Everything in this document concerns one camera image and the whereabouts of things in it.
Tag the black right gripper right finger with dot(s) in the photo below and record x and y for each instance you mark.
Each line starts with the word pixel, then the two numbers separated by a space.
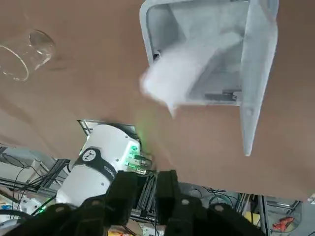
pixel 167 191

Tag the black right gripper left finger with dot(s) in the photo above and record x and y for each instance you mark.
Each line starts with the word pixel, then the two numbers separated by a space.
pixel 123 191

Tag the white lidded bin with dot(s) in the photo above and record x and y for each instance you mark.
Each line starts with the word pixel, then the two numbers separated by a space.
pixel 258 61

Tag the white tissue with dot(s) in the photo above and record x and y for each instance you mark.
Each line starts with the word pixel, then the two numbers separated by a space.
pixel 172 76

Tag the large glass beaker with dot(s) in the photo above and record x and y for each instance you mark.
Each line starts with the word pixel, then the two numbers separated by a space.
pixel 39 54

